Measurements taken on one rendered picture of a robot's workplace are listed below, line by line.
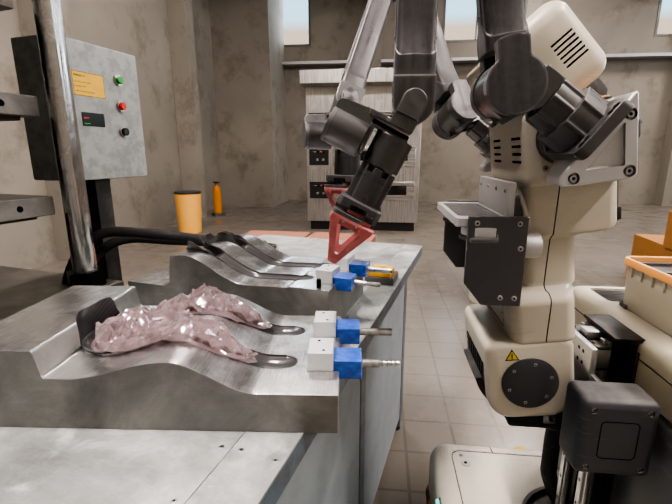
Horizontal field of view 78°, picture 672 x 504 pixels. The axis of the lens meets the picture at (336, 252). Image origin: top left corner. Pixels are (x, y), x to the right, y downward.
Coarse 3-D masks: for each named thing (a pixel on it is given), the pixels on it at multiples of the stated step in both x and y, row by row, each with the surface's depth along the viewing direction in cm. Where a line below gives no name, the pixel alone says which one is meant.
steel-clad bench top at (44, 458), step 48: (288, 240) 170; (384, 288) 110; (0, 432) 53; (48, 432) 53; (96, 432) 53; (144, 432) 53; (192, 432) 53; (240, 432) 53; (288, 432) 53; (0, 480) 45; (48, 480) 45; (96, 480) 45; (144, 480) 45; (192, 480) 45; (240, 480) 45
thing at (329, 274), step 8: (328, 264) 89; (320, 272) 84; (328, 272) 84; (336, 272) 86; (344, 272) 87; (328, 280) 84; (336, 280) 84; (344, 280) 83; (352, 280) 84; (360, 280) 84; (336, 288) 84; (344, 288) 84; (352, 288) 84
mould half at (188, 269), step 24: (192, 264) 89; (216, 264) 90; (264, 264) 100; (144, 288) 95; (168, 288) 93; (192, 288) 90; (240, 288) 86; (264, 288) 84; (288, 288) 83; (312, 288) 81; (360, 288) 103; (288, 312) 84; (312, 312) 82; (336, 312) 85
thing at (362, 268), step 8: (352, 256) 96; (336, 264) 95; (344, 264) 94; (352, 264) 94; (360, 264) 94; (368, 264) 95; (352, 272) 94; (360, 272) 94; (368, 272) 96; (384, 272) 93
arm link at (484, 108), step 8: (552, 72) 54; (480, 80) 57; (552, 80) 54; (560, 80) 54; (480, 88) 56; (552, 88) 54; (480, 96) 57; (544, 96) 54; (480, 104) 58; (544, 104) 55; (488, 112) 58; (496, 120) 60; (504, 120) 55
